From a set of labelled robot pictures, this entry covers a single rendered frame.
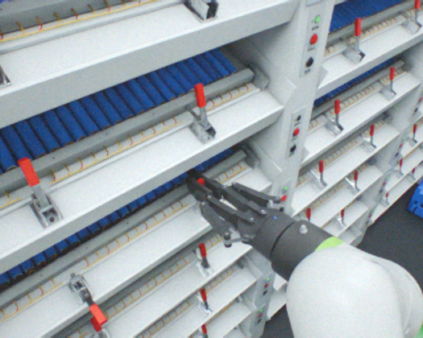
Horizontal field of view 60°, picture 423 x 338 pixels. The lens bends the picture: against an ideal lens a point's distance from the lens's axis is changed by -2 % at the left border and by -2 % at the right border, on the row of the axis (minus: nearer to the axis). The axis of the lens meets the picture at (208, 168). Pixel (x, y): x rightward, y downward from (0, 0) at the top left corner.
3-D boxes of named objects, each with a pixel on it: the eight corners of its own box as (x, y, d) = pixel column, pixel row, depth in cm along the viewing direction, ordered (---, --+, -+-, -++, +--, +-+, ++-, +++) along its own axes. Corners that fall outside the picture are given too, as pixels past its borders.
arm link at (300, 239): (343, 220, 52) (300, 257, 47) (335, 274, 58) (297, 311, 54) (308, 201, 56) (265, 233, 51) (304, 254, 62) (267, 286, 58)
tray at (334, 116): (412, 92, 120) (443, 59, 109) (292, 174, 91) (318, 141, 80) (367, 51, 127) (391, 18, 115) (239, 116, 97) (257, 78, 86)
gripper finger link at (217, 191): (217, 187, 67) (221, 186, 67) (193, 172, 72) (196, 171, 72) (219, 200, 69) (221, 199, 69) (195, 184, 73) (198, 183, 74)
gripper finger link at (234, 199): (261, 215, 59) (268, 211, 60) (219, 183, 67) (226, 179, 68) (262, 232, 62) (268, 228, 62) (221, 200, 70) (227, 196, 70)
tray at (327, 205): (376, 179, 147) (399, 161, 135) (273, 265, 117) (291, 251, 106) (340, 142, 153) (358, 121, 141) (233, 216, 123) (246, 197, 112)
